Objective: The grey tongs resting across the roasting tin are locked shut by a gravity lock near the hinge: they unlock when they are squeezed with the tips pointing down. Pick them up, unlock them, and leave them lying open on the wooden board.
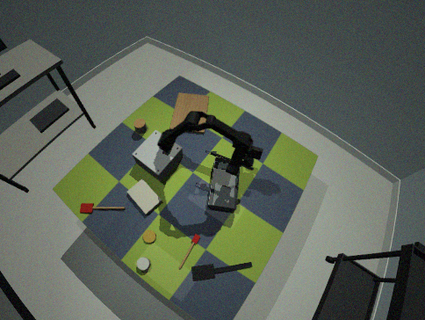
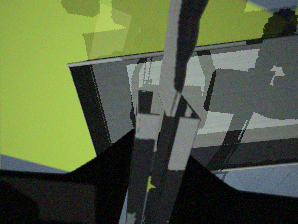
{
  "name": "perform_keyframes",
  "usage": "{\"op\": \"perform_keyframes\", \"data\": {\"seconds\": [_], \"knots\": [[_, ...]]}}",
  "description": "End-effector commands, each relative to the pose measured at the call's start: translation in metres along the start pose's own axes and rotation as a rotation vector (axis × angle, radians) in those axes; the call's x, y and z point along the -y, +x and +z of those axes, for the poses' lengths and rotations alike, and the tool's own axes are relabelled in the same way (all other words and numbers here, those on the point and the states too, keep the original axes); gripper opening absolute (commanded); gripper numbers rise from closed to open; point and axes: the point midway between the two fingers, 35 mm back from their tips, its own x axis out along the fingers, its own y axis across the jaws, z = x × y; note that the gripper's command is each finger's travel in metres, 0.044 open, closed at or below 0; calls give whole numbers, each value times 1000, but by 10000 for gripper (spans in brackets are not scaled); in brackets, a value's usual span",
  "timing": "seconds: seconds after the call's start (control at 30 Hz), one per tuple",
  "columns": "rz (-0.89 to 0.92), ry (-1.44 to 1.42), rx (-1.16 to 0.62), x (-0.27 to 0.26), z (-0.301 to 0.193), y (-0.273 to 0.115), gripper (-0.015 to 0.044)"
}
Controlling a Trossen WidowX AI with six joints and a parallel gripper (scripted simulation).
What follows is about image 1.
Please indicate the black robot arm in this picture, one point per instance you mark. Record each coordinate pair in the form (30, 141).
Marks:
(242, 141)

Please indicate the grey cylinder with brown top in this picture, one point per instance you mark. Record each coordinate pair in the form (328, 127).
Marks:
(140, 126)

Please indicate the wooden board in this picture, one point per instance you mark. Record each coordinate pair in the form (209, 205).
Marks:
(186, 103)

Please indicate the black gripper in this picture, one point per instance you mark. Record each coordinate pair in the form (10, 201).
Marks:
(234, 166)

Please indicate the black spatula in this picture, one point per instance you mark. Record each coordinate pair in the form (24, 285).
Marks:
(205, 272)

